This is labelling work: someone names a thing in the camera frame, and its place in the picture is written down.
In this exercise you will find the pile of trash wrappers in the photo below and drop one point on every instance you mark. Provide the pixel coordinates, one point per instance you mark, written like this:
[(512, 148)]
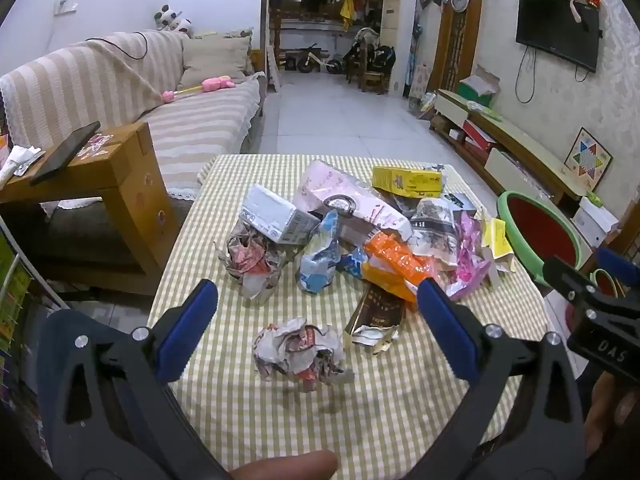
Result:
[(325, 182)]

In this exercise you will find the pink plastic wrapper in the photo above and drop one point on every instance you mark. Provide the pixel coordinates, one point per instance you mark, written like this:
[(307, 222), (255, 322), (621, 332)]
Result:
[(470, 260)]

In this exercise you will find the person's left hand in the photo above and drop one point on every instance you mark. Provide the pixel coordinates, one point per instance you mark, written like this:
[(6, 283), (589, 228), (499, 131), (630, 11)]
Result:
[(290, 466)]

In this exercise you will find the yellow white torn carton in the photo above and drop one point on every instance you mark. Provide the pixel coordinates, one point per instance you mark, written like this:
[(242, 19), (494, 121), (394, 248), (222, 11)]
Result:
[(497, 242)]

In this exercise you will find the beige pillow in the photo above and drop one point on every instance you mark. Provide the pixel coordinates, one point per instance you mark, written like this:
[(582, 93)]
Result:
[(215, 60)]

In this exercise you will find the white cardboard box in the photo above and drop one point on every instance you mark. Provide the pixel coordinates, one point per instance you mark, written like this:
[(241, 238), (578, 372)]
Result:
[(595, 220)]

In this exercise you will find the beige striped sofa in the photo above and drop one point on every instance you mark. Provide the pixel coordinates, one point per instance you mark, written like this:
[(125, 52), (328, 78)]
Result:
[(200, 120)]

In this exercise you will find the large red green-rimmed bin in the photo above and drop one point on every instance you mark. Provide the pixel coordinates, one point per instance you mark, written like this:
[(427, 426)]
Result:
[(540, 225)]

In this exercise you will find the orange snack wrapper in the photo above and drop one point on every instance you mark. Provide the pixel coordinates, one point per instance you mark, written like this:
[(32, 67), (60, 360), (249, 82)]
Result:
[(395, 265)]

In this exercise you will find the white standing air conditioner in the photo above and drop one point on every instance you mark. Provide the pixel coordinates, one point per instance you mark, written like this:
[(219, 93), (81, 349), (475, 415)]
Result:
[(397, 25)]

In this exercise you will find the long green packet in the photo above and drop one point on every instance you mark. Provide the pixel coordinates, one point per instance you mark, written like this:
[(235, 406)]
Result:
[(482, 108)]

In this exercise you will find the person's right hand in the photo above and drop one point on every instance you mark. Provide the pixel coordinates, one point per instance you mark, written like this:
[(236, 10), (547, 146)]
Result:
[(610, 410)]

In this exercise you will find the crumpled white paper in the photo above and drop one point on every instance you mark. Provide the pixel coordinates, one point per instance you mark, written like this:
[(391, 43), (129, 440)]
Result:
[(20, 160)]

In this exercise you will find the pink white sticker sheets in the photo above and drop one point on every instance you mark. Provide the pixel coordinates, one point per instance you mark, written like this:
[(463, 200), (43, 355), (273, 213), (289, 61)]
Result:
[(97, 144)]

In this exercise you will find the small blue wrapper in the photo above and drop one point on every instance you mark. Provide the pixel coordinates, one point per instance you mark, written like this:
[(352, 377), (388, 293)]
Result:
[(352, 262)]

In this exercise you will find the green box with white paper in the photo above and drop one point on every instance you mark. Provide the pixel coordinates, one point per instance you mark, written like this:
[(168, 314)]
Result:
[(472, 91)]

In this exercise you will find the small wooden chair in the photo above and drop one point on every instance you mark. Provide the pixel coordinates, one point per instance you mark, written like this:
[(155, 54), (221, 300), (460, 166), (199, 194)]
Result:
[(374, 82)]

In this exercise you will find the wooden side table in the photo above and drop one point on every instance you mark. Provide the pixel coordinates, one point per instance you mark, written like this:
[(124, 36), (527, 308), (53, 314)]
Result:
[(120, 170)]

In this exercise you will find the red flat box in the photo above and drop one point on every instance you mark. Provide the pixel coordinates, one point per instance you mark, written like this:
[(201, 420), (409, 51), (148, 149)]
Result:
[(477, 135)]

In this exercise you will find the grey white carton box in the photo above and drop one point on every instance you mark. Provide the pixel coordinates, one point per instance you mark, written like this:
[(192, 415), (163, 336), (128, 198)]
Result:
[(272, 212)]

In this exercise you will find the newspaper ball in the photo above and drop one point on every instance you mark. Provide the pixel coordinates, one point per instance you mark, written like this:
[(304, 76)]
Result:
[(245, 260), (295, 350)]

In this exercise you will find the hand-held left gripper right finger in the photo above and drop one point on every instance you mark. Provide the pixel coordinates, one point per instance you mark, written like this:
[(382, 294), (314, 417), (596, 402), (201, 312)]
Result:
[(445, 330)]

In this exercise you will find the yellow black printed box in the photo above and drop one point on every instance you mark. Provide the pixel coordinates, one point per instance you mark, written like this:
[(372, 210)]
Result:
[(405, 180)]

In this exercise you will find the black tablet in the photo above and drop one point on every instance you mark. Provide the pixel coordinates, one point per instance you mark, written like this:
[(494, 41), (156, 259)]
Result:
[(65, 152)]

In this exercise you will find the star checkers game board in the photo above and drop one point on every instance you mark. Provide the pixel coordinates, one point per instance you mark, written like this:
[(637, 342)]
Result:
[(587, 157)]

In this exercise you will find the small green packet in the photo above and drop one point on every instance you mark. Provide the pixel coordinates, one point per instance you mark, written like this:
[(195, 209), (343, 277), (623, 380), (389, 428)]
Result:
[(593, 199)]

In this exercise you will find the gold brown foil packet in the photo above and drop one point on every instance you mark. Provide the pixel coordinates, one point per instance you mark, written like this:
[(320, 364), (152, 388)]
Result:
[(375, 315)]

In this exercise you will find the pink toy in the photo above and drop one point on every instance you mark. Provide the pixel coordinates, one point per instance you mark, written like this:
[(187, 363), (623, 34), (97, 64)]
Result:
[(217, 83)]

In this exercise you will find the child's balance bike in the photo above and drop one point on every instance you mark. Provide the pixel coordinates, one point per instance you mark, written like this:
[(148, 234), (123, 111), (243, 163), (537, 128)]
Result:
[(320, 62)]

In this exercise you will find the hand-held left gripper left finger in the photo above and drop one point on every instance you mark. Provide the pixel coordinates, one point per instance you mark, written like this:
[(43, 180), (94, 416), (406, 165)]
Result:
[(187, 330)]

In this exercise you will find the panda plush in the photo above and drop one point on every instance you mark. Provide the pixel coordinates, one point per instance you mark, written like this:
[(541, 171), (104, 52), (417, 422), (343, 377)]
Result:
[(172, 20)]

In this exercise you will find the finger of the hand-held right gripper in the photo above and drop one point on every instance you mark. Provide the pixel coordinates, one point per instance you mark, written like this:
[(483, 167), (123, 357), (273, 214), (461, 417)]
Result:
[(565, 275), (617, 265)]

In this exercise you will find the small red green-rimmed bin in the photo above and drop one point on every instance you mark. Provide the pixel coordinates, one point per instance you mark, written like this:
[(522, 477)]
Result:
[(606, 285)]

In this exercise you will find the colourful poster board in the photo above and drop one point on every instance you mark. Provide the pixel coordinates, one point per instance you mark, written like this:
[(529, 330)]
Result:
[(419, 75)]

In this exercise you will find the yellow garment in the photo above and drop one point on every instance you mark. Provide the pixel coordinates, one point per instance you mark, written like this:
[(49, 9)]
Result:
[(346, 12)]

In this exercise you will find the black wall television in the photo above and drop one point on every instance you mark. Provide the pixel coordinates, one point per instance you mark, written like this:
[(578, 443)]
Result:
[(555, 30)]

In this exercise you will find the long wooden television cabinet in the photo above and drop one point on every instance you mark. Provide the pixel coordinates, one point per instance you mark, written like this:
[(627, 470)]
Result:
[(525, 140)]

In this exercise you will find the wooden door frame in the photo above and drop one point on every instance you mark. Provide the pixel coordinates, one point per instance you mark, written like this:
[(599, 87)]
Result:
[(452, 50)]

